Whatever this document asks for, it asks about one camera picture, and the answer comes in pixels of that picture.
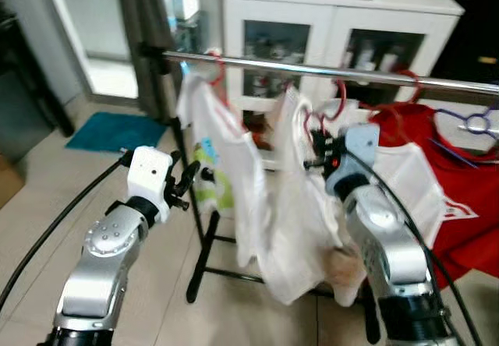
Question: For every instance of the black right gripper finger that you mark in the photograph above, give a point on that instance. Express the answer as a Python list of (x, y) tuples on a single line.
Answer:
[(318, 143), (312, 163)]

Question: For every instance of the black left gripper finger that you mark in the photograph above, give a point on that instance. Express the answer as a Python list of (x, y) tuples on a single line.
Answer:
[(185, 203), (192, 173)]

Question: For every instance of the red plastic hanger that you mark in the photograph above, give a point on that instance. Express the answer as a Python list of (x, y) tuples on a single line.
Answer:
[(416, 89), (341, 104), (221, 69)]

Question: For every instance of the white garment tan sleeves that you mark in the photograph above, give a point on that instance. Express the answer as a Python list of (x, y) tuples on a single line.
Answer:
[(300, 221)]

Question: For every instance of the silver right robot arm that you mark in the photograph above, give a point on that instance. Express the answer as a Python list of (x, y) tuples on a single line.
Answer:
[(386, 237)]

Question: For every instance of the purple plastic hanger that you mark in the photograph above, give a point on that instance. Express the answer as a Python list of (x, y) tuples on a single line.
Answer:
[(460, 115)]

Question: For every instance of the white T-shirt blue green print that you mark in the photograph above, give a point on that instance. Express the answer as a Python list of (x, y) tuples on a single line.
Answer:
[(234, 167)]

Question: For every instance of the teal floor mat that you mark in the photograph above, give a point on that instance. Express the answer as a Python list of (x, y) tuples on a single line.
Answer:
[(117, 132)]

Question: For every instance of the white shirt red trim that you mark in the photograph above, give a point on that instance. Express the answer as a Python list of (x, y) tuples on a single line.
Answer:
[(413, 182)]

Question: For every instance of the white glass door cabinet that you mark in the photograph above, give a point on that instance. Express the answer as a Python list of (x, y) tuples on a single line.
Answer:
[(312, 7)]

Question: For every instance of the red T-shirt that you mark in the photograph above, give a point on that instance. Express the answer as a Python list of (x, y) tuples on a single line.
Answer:
[(468, 245)]

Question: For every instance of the grey brown curtain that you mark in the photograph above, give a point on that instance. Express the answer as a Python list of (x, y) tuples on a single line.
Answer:
[(140, 19)]

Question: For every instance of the black furniture leg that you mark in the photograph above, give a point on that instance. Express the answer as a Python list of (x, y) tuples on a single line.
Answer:
[(31, 81)]

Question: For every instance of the dark wooden cabinet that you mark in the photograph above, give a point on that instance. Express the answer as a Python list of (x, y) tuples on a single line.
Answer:
[(475, 26)]

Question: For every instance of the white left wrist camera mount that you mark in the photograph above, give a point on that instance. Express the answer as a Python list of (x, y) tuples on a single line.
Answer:
[(148, 178)]

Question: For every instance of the pale grey right wrist camera mount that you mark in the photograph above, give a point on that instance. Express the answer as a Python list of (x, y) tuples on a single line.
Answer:
[(359, 147)]

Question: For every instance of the black clothes rack chrome rail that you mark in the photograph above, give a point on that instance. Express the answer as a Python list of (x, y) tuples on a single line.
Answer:
[(312, 71)]

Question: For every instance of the clear wall box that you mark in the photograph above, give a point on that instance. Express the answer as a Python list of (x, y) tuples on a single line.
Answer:
[(185, 34)]

